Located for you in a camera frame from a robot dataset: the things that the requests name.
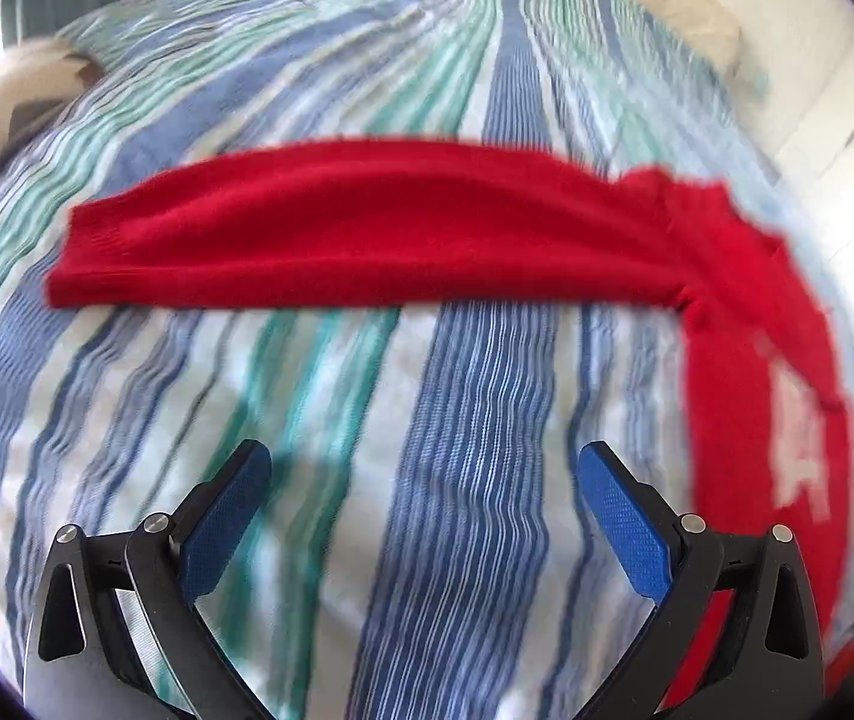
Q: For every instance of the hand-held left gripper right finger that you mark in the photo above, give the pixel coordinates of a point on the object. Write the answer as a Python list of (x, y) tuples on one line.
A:
[(626, 521)]

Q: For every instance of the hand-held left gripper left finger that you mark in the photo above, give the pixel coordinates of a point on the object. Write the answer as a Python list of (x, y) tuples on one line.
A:
[(221, 525)]

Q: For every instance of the red sweater with white rabbit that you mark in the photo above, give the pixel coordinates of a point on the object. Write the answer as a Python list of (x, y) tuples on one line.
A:
[(397, 255)]

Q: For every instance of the striped bed cover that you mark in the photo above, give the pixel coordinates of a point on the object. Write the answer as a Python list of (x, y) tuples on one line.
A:
[(434, 465)]

